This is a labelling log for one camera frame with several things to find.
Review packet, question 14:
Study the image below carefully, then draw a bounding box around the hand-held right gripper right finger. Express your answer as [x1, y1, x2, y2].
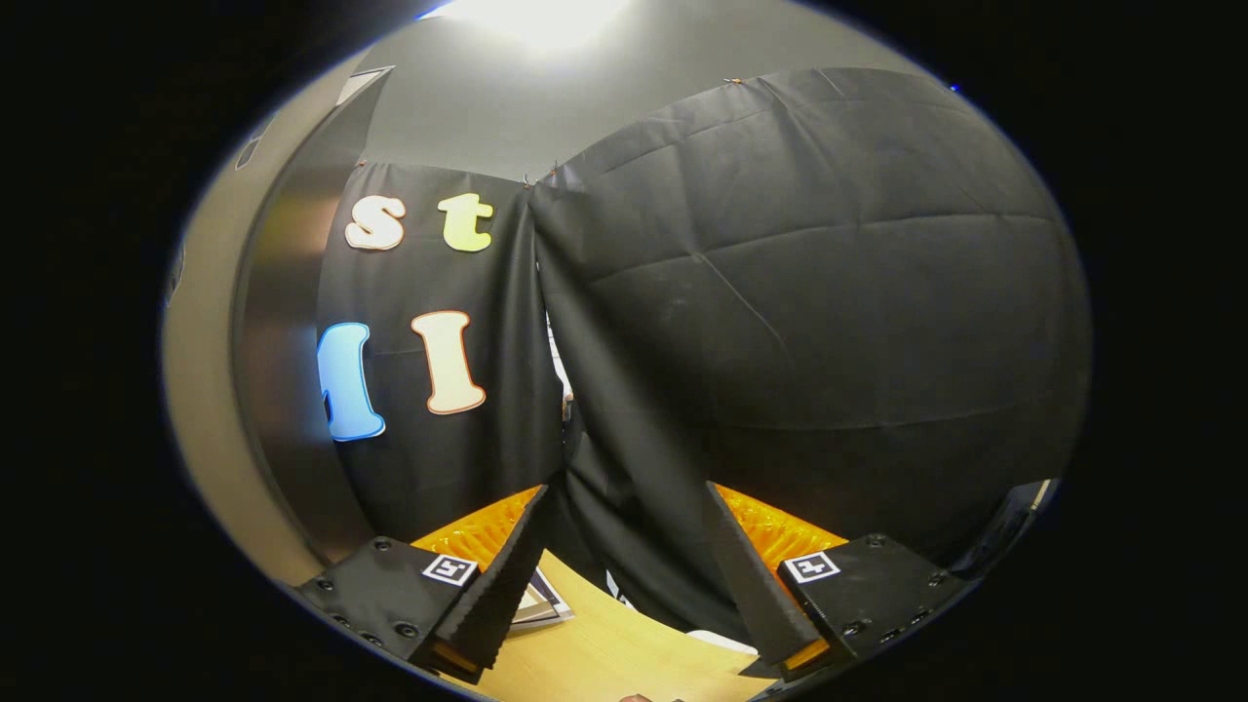
[700, 481, 981, 683]

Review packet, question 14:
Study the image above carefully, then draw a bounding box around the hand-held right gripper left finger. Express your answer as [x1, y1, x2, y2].
[292, 486, 553, 685]

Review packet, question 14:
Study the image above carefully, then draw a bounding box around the grey cabinet door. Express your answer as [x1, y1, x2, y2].
[161, 49, 391, 586]

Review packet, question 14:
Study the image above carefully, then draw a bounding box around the white flat object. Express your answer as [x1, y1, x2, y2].
[682, 629, 761, 657]

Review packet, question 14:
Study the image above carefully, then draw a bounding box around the black backdrop cloth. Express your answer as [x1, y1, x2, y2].
[317, 161, 566, 547]
[531, 66, 1093, 644]

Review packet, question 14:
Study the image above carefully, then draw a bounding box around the dark curved object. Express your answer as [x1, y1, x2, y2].
[951, 478, 1062, 578]

